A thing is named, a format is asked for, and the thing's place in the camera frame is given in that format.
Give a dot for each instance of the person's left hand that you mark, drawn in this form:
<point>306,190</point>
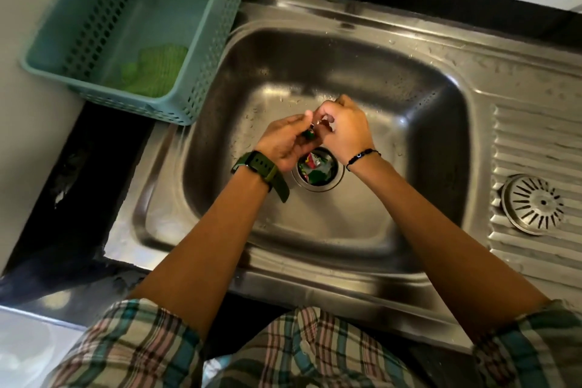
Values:
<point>279,142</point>

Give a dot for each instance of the person's right hand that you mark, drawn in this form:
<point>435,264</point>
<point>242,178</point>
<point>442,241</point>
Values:
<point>350,128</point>

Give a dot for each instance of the person's left thumb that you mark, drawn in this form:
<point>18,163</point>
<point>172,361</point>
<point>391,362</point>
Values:
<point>298,119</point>

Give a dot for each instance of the person's right thumb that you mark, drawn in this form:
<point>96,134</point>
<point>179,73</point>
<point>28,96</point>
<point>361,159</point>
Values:
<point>327,136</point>

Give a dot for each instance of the small green red sachet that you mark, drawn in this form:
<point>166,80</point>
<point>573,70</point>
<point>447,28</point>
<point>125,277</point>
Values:
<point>310,132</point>

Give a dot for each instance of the person's left forearm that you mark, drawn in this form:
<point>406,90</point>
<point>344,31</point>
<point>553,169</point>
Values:
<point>213,242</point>

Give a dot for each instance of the person's right forearm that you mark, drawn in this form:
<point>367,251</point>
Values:
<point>436,246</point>

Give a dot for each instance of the green red wrapper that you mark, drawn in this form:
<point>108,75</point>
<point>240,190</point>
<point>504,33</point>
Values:
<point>318,169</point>

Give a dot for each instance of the steel sink drain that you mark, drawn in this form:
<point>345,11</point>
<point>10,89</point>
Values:
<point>338,174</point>

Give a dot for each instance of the dark green wristwatch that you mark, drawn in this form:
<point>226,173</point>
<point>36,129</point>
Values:
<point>261,167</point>

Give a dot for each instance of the stainless steel sink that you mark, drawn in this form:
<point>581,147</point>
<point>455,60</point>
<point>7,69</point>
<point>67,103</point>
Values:
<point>409,83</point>

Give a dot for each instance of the green cleaning cloth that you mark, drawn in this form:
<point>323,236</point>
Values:
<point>157,69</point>

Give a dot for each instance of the plaid shirt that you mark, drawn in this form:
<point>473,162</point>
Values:
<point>309,351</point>

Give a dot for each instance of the round steel sink strainer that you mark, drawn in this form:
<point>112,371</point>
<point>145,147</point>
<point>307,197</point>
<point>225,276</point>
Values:
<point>532,204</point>

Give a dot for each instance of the teal plastic basket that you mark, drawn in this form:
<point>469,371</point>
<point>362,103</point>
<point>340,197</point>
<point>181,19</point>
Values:
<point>68,51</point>

